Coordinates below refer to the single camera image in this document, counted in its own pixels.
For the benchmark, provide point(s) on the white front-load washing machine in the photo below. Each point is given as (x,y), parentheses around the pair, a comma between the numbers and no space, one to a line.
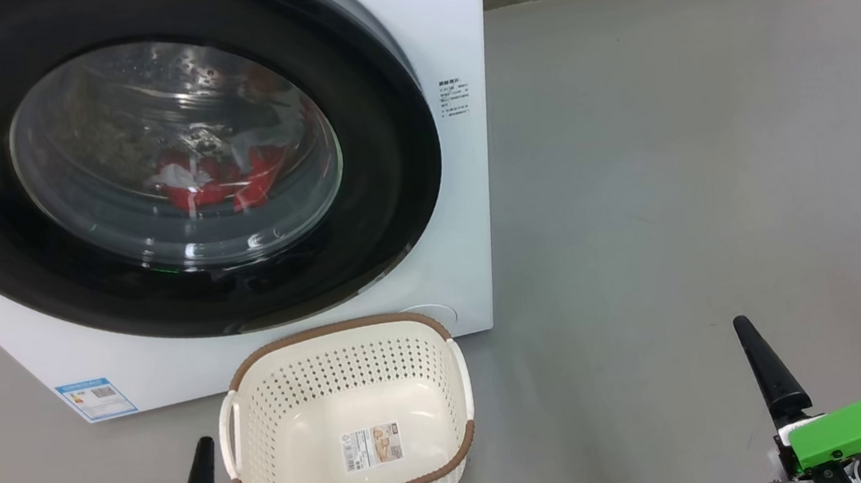
(465,270)

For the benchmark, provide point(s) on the paper product label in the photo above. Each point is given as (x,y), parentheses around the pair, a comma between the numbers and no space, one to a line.
(372,448)

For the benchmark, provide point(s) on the cream perforated basket brown rim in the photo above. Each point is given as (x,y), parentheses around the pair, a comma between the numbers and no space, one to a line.
(297,415)

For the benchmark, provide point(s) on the small black text sticker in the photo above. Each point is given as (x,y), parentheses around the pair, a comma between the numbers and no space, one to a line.
(454,97)

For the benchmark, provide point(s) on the blue energy rating sticker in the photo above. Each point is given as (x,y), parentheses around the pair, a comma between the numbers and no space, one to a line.
(95,399)

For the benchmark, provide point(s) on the black round glass washer door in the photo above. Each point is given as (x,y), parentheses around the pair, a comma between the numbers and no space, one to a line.
(394,197)

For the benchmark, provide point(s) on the red and white garment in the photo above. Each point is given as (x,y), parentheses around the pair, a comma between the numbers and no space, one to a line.
(217,185)

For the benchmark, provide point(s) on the round white filter cover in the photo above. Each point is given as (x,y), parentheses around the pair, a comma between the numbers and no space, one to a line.
(434,315)

